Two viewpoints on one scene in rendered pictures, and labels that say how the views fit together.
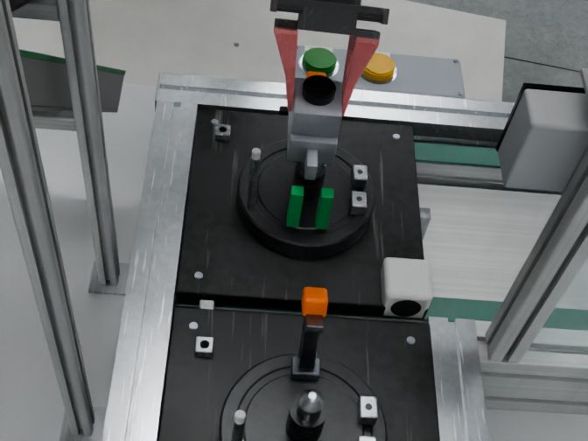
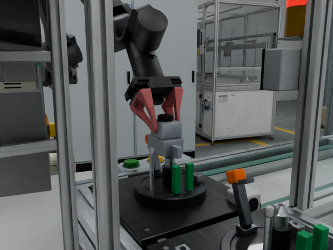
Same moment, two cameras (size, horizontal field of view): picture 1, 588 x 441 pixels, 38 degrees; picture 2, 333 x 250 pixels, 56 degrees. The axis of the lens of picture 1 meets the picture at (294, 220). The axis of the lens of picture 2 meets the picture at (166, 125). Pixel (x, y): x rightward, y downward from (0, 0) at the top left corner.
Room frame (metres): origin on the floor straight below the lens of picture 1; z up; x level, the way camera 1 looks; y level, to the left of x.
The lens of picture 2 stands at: (0.04, 0.23, 1.22)
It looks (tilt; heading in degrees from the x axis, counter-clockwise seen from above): 11 degrees down; 336
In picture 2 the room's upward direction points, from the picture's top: straight up
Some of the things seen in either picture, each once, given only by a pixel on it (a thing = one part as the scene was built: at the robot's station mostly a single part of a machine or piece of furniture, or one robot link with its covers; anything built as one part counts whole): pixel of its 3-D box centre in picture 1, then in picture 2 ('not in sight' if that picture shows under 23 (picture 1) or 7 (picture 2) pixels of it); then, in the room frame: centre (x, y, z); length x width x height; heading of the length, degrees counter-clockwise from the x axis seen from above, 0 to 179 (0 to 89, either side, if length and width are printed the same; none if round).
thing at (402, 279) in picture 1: (404, 288); (243, 201); (0.46, -0.12, 0.97); 0.05 x 0.05 x 0.04; 6
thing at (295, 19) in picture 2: not in sight; (300, 22); (0.45, -0.21, 1.28); 0.05 x 0.05 x 0.05
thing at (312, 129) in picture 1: (314, 121); (167, 134); (0.55, 0.00, 1.09); 0.08 x 0.04 x 0.07; 6
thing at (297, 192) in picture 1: (295, 206); (176, 179); (0.51, 0.00, 1.01); 0.01 x 0.01 x 0.05; 6
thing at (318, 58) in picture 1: (318, 64); (131, 164); (0.77, 0.00, 0.96); 0.04 x 0.04 x 0.02
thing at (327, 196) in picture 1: (324, 208); (189, 176); (0.51, -0.03, 1.01); 0.01 x 0.01 x 0.05; 6
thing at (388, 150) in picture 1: (304, 206); (169, 197); (0.55, -0.01, 0.96); 0.24 x 0.24 x 0.02; 6
